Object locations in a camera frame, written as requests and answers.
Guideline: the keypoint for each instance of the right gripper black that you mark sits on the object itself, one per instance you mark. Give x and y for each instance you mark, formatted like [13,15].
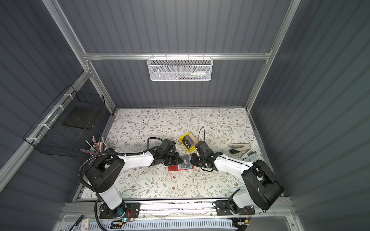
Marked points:
[197,160]

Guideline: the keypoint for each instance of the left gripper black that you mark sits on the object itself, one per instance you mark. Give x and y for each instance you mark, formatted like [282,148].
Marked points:
[176,159]

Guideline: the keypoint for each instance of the black VIP credit card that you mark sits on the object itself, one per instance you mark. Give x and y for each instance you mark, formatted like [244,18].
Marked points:
[186,162]

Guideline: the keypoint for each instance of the yellow plastic card tray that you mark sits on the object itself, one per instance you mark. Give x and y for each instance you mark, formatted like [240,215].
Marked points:
[193,149]

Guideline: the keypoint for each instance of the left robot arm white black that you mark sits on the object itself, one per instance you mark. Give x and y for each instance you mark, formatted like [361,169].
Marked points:
[100,172]

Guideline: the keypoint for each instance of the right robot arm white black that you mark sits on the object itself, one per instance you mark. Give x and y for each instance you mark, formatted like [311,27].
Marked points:
[262,188]

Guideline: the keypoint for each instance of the stack of cards in tray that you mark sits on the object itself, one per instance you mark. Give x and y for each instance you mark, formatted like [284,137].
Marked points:
[189,141]

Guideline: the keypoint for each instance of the beige stapler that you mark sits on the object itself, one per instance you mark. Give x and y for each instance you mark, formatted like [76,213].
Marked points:
[235,148]

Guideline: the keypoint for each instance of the floral table mat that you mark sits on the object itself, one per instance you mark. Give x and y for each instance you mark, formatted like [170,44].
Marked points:
[133,129]

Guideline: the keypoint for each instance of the small white grey device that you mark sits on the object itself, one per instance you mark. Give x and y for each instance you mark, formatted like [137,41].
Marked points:
[248,156]

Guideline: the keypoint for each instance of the white pen cup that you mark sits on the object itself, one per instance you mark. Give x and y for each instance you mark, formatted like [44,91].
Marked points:
[94,146]

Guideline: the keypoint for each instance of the white tube in basket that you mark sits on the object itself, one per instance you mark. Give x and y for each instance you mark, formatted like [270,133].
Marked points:
[201,74]

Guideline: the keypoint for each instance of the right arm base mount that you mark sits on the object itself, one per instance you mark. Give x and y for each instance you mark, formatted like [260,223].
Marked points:
[228,208]

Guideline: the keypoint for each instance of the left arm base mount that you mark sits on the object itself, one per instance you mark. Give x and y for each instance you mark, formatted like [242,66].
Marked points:
[124,210]

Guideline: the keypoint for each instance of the white wire mesh basket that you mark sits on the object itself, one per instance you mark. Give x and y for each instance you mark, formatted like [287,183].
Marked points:
[178,69]

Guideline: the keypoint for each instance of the black wire mesh basket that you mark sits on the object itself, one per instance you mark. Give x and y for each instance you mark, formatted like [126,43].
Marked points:
[71,125]

